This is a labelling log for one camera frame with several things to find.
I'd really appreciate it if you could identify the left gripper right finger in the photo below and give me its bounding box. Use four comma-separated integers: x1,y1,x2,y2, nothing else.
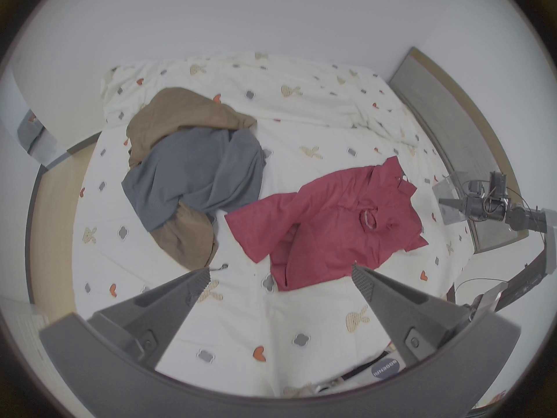
352,263,473,367

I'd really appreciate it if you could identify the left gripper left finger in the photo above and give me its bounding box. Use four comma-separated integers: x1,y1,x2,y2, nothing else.
88,267,212,367

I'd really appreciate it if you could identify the red shirt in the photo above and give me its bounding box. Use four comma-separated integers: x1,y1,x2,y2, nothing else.
224,156,429,293

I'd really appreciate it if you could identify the bed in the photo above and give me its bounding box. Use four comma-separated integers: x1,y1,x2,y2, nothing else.
74,46,529,399

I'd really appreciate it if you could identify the grey garment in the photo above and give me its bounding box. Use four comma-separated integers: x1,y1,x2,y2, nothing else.
121,127,267,232

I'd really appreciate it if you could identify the tan garment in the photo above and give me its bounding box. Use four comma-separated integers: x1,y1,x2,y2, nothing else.
126,87,258,273

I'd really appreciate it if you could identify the cream printed quilt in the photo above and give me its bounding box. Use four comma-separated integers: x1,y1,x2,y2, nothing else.
100,52,420,145

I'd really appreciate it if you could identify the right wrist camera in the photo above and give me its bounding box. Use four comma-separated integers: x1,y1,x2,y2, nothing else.
488,171,509,199

